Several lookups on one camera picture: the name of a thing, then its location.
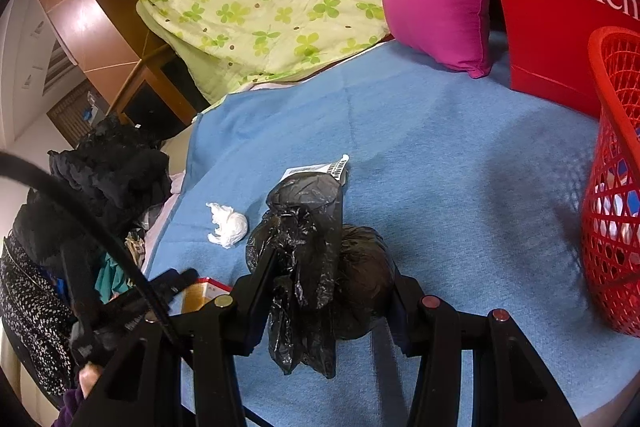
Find red orange medicine box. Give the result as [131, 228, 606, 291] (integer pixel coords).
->
[181, 277, 231, 313]

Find white tissue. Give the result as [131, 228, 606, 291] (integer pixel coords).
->
[206, 202, 248, 249]

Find black plastic bag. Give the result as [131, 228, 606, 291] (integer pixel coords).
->
[245, 172, 395, 379]

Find white purple pill box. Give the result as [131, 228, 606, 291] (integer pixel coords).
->
[281, 154, 349, 185]

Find red mesh trash basket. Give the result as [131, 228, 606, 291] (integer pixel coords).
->
[580, 27, 640, 337]

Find left hand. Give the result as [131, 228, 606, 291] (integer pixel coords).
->
[78, 363, 103, 398]

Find teal garment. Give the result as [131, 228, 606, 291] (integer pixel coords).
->
[94, 254, 131, 303]

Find black white floral garment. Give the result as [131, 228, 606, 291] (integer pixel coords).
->
[1, 235, 77, 407]

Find black clothes pile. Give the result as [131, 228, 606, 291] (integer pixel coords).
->
[12, 116, 171, 265]

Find white bed sheet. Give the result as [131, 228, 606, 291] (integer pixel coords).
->
[141, 171, 184, 274]

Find blue towel blanket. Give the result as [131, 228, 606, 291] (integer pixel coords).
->
[148, 38, 639, 416]

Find wooden cabinet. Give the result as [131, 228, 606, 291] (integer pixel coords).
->
[108, 44, 206, 140]

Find black cable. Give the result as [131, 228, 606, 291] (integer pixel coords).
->
[0, 149, 174, 343]

